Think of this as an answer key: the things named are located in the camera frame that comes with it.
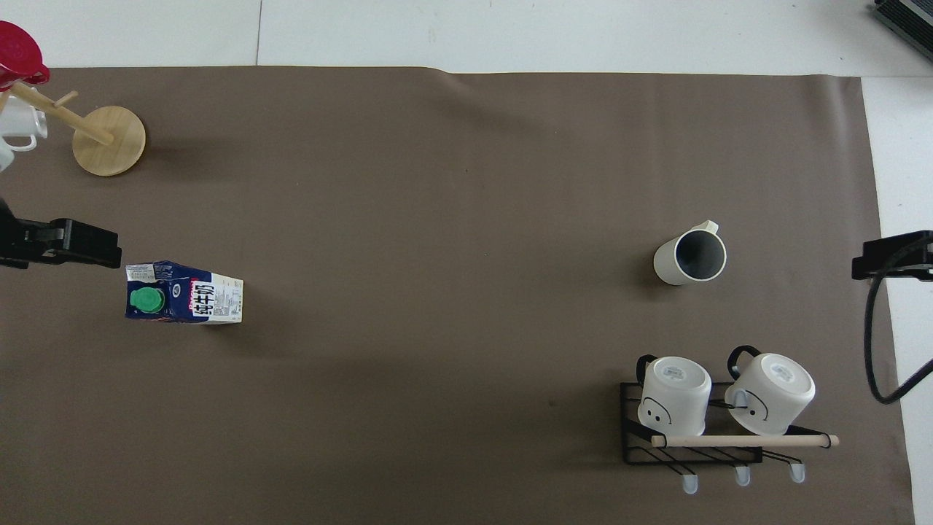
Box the blue milk carton green cap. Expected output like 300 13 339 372
125 261 244 324

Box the black stand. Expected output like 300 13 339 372
0 197 122 270
852 230 933 282

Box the wooden mug tree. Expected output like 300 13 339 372
6 80 147 177

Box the black ribbed box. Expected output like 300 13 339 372
874 0 933 61

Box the black cable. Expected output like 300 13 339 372
864 237 933 405

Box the black wire rack wooden bar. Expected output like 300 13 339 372
620 379 840 495

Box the red cup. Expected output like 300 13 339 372
0 20 51 92

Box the white smiley mug black handle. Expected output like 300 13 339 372
636 354 712 437
725 345 816 437

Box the cream mug dark inside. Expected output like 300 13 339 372
653 220 728 286

